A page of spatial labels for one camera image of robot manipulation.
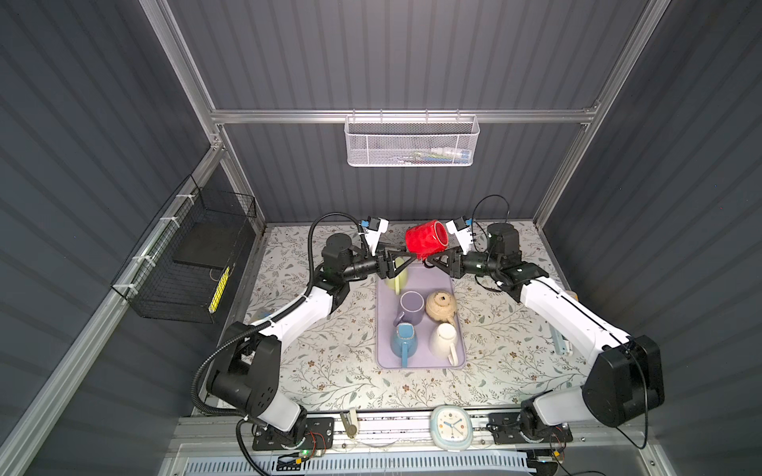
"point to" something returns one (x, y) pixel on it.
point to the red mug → (427, 238)
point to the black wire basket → (187, 252)
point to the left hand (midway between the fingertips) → (412, 254)
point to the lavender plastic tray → (387, 305)
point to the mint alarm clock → (451, 427)
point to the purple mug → (412, 308)
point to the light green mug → (399, 282)
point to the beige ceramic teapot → (442, 305)
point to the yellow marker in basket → (218, 291)
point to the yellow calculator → (572, 295)
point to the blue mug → (404, 342)
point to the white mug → (443, 342)
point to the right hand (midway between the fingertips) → (434, 261)
